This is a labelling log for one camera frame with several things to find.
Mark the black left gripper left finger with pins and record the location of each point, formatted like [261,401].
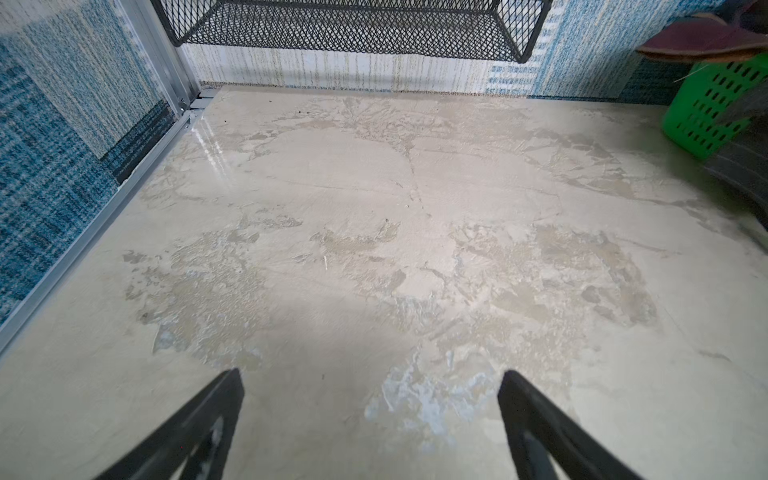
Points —
[194,442]

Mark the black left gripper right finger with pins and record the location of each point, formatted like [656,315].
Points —
[540,435]

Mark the grey pinstriped long sleeve shirt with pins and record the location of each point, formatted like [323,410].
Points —
[742,161]

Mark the green plastic basket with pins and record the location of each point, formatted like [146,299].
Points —
[694,120]

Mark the plaid red shirt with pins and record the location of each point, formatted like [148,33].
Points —
[736,31]

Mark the aluminium frame rail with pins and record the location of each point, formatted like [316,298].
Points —
[91,93]

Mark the black wire mesh shelf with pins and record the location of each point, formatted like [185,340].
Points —
[492,30]

